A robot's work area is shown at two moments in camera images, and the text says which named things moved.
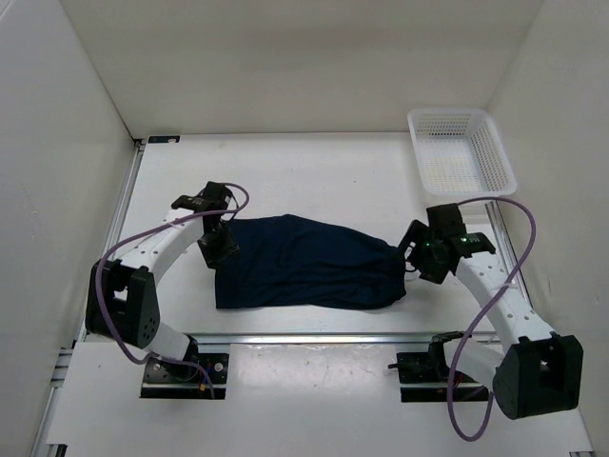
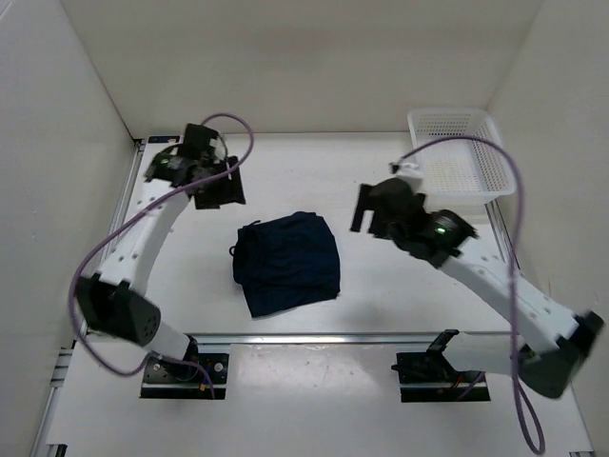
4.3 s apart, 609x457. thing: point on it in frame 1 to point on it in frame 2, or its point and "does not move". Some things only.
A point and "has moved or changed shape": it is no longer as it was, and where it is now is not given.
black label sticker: [156, 139] does not move
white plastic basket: [460, 151] does not move
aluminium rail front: [310, 338] does not move
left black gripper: [227, 249] to [230, 192]
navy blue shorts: [290, 261] has moved or changed shape
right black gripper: [419, 232] to [364, 204]
